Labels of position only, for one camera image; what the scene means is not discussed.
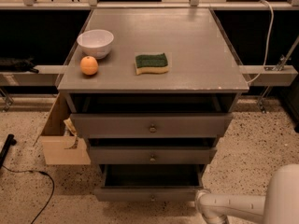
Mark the grey bottom drawer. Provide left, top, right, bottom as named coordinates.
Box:
left=94, top=164, right=203, bottom=202

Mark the grey drawer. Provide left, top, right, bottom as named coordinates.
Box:
left=89, top=138, right=216, bottom=164
left=71, top=94, right=232, bottom=138
left=94, top=164, right=203, bottom=202

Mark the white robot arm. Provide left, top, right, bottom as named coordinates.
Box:
left=194, top=164, right=299, bottom=224

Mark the grey drawer cabinet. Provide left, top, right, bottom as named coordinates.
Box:
left=57, top=7, right=250, bottom=173

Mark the grey top drawer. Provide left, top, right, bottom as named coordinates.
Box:
left=71, top=94, right=232, bottom=138

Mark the grey middle drawer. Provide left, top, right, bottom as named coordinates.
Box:
left=89, top=138, right=216, bottom=164

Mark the green yellow sponge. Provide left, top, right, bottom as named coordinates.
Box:
left=135, top=53, right=169, bottom=75

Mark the orange fruit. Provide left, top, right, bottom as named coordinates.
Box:
left=80, top=56, right=98, bottom=76

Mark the white bowl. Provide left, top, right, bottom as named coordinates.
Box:
left=77, top=29, right=114, bottom=59

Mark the cardboard box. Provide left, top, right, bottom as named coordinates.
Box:
left=38, top=94, right=91, bottom=165

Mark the black bar on floor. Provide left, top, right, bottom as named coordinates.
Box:
left=0, top=133, right=17, bottom=168

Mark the black floor cable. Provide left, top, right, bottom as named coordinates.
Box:
left=0, top=164, right=56, bottom=224

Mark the black object on rail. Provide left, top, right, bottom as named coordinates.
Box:
left=0, top=58, right=39, bottom=74

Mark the white hanging cable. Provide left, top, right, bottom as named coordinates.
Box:
left=246, top=0, right=275, bottom=86

